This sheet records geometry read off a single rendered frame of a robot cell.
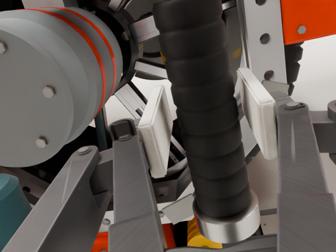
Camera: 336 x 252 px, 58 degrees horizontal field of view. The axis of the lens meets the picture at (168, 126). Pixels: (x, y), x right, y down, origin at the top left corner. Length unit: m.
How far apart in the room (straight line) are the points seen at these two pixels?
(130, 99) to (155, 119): 0.37
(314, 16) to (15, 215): 0.42
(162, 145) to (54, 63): 0.13
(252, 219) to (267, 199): 1.25
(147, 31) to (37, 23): 0.22
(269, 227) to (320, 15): 0.92
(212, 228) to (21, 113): 0.18
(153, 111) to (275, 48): 0.26
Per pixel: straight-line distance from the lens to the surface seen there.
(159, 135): 0.15
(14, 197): 0.42
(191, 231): 0.54
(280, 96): 0.17
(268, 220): 1.23
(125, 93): 0.51
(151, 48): 0.84
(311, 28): 0.40
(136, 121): 0.17
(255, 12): 0.38
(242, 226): 0.20
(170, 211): 0.48
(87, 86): 0.30
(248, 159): 0.54
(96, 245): 0.54
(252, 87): 0.16
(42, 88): 0.27
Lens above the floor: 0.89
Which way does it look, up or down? 22 degrees down
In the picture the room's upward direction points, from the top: 14 degrees counter-clockwise
